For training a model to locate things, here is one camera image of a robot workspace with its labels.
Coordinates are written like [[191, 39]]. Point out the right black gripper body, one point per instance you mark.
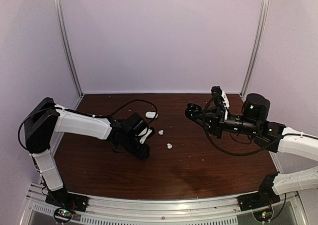
[[218, 126]]

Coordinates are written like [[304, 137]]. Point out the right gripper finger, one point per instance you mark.
[[210, 111], [199, 121]]

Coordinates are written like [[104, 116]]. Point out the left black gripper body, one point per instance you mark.
[[135, 151]]

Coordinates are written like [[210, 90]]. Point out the black earbud charging case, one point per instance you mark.
[[192, 110]]

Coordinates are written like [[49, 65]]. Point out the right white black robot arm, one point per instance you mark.
[[270, 136]]

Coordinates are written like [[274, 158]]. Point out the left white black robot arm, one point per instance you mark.
[[35, 132]]

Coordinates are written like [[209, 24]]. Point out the white earbud charging case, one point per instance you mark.
[[151, 115]]

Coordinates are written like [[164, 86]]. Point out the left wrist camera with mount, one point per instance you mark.
[[145, 134]]

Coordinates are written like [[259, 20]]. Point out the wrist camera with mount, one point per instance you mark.
[[220, 100], [145, 134]]

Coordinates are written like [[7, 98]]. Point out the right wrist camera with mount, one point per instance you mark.
[[220, 100]]

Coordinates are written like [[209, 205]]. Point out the front aluminium rail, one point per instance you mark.
[[205, 211]]

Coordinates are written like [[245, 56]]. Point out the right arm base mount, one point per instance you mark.
[[261, 205]]

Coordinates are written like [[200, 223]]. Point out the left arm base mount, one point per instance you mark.
[[67, 208]]

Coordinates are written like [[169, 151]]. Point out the right aluminium frame post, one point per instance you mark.
[[264, 7]]

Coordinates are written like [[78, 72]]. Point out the aluminium frame post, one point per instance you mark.
[[264, 7], [66, 47]]

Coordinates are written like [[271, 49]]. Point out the left aluminium frame post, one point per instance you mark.
[[66, 47]]

